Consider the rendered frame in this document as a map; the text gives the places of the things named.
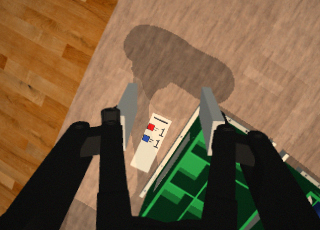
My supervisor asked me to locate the cream paper strip with colored squares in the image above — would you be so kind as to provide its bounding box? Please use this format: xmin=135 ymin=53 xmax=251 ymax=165
xmin=131 ymin=113 xmax=172 ymax=173

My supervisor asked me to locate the green crate with dividers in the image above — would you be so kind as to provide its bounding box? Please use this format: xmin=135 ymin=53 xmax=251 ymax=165
xmin=138 ymin=115 xmax=258 ymax=230
xmin=243 ymin=163 xmax=320 ymax=230

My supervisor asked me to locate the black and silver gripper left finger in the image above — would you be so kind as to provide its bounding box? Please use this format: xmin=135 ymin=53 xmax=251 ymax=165
xmin=0 ymin=83 xmax=137 ymax=230

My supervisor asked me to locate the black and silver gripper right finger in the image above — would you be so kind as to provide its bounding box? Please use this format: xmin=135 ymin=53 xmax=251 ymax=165
xmin=199 ymin=87 xmax=320 ymax=230

